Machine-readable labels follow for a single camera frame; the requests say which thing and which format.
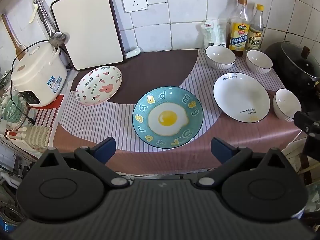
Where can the teal fried egg plate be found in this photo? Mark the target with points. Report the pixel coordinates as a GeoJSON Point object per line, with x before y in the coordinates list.
{"type": "Point", "coordinates": [167, 117]}

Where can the pink rabbit carrot plate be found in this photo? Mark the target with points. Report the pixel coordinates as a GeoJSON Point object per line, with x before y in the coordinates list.
{"type": "Point", "coordinates": [100, 87]}

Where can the white rice cooker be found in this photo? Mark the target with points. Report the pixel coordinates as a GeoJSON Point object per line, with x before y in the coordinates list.
{"type": "Point", "coordinates": [37, 72]}

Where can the wooden spatula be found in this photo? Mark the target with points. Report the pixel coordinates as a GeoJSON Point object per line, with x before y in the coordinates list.
{"type": "Point", "coordinates": [12, 35]}

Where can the small white bowl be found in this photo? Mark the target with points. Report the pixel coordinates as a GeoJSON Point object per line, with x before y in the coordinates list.
{"type": "Point", "coordinates": [258, 60]}
{"type": "Point", "coordinates": [285, 102]}

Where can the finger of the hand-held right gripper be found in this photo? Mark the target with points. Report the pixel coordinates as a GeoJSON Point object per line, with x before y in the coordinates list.
{"type": "Point", "coordinates": [308, 122]}

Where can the striped brown pink tablecloth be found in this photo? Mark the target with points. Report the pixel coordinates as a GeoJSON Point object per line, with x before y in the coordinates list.
{"type": "Point", "coordinates": [100, 130]}

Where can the yellow label brown cap bottle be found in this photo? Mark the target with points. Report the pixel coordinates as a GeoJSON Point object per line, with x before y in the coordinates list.
{"type": "Point", "coordinates": [238, 32]}

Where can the black wok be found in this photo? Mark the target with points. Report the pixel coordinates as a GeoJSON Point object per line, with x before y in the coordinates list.
{"type": "Point", "coordinates": [277, 55]}

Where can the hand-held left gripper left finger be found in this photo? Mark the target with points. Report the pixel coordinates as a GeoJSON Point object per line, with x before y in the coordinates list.
{"type": "Point", "coordinates": [106, 148]}

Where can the large white bowl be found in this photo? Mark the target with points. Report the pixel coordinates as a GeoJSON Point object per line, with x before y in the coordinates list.
{"type": "Point", "coordinates": [220, 55]}

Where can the clear yellow cap bottle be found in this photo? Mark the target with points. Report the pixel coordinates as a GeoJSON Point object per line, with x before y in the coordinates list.
{"type": "Point", "coordinates": [255, 35]}

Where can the large white plate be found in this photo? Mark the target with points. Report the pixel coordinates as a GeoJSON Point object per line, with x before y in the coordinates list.
{"type": "Point", "coordinates": [240, 97]}

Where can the glass wok lid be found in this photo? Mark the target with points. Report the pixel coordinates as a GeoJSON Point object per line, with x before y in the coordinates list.
{"type": "Point", "coordinates": [300, 65]}

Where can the cream plastic spoon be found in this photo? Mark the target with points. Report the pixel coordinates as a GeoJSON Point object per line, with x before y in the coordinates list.
{"type": "Point", "coordinates": [33, 11]}

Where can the white cutting board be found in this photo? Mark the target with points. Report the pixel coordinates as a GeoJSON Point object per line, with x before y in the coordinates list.
{"type": "Point", "coordinates": [87, 27]}

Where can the steel ladle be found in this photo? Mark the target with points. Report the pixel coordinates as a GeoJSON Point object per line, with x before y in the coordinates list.
{"type": "Point", "coordinates": [58, 38]}

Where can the white wall socket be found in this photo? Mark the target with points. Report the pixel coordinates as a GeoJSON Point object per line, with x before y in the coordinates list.
{"type": "Point", "coordinates": [133, 0]}

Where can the white plastic bag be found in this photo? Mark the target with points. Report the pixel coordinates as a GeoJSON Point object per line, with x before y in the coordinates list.
{"type": "Point", "coordinates": [212, 33]}

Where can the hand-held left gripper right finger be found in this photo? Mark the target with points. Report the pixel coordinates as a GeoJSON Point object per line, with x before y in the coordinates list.
{"type": "Point", "coordinates": [221, 148]}

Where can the green plastic basket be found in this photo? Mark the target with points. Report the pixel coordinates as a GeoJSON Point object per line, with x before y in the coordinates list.
{"type": "Point", "coordinates": [12, 110]}

